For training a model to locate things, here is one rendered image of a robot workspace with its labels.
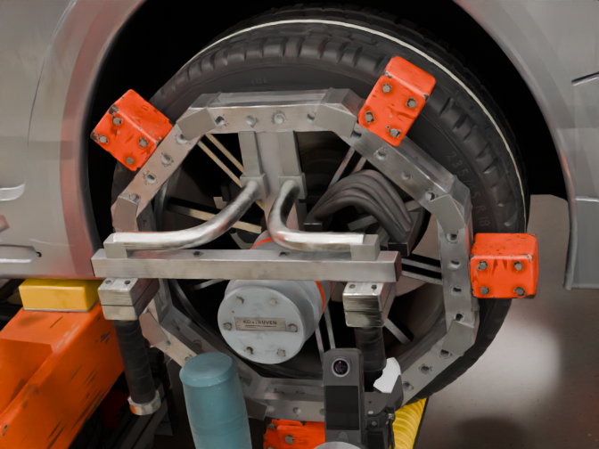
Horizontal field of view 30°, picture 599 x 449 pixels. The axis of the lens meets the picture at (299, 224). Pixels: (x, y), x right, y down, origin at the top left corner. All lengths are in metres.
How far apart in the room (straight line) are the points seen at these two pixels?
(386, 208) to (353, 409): 0.28
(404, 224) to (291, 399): 0.45
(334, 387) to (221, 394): 0.38
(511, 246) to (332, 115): 0.32
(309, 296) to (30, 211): 0.62
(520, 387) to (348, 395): 1.55
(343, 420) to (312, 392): 0.50
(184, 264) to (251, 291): 0.11
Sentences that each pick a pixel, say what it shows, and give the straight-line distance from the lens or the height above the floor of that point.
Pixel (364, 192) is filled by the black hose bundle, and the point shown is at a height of 1.04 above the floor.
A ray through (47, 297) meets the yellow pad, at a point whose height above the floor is 0.71.
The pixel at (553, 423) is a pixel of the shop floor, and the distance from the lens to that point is 2.74.
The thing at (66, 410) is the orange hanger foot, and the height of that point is 0.59.
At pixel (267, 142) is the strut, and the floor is 1.06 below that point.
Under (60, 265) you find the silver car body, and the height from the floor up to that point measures 0.78.
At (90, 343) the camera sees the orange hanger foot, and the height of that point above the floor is 0.64.
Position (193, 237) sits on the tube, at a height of 1.01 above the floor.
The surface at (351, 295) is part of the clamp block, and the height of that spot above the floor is 0.95.
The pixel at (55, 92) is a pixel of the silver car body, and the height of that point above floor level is 1.10.
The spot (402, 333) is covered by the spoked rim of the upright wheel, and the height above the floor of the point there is 0.68.
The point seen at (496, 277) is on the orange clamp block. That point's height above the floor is 0.85.
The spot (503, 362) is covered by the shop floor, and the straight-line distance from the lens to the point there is 2.96.
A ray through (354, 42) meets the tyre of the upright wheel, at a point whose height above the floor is 1.16.
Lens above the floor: 1.64
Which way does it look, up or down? 26 degrees down
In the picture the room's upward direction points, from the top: 8 degrees counter-clockwise
